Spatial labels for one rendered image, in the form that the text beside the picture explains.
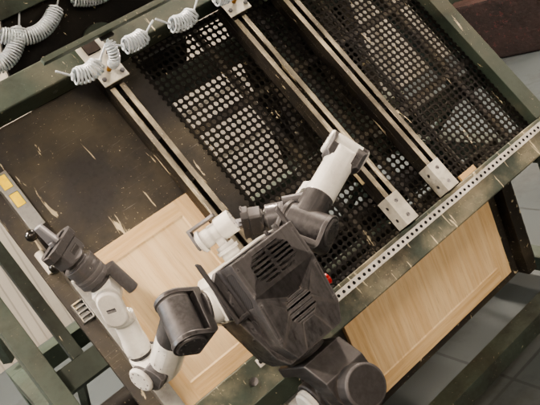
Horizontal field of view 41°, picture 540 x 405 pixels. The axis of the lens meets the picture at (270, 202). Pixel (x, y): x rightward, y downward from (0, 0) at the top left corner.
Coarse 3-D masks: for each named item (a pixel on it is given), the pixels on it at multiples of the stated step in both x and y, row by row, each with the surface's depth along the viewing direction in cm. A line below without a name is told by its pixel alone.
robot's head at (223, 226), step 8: (216, 216) 194; (224, 216) 192; (216, 224) 192; (224, 224) 192; (232, 224) 192; (200, 232) 194; (208, 232) 193; (216, 232) 192; (224, 232) 192; (232, 232) 193; (200, 240) 192; (208, 240) 193; (216, 240) 193; (224, 240) 193; (232, 240) 194; (208, 248) 194; (224, 248) 193
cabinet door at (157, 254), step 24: (168, 216) 244; (192, 216) 246; (120, 240) 236; (144, 240) 239; (168, 240) 241; (120, 264) 234; (144, 264) 236; (168, 264) 238; (192, 264) 240; (216, 264) 242; (144, 288) 233; (168, 288) 235; (144, 312) 230; (216, 336) 233; (192, 360) 229; (216, 360) 230; (240, 360) 232; (192, 384) 225; (216, 384) 227
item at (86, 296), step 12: (12, 180) 232; (0, 192) 232; (12, 192) 231; (12, 204) 229; (24, 204) 230; (24, 216) 229; (36, 216) 230; (36, 240) 231; (84, 300) 224; (96, 312) 224; (120, 348) 223; (168, 384) 222; (156, 396) 221; (168, 396) 220
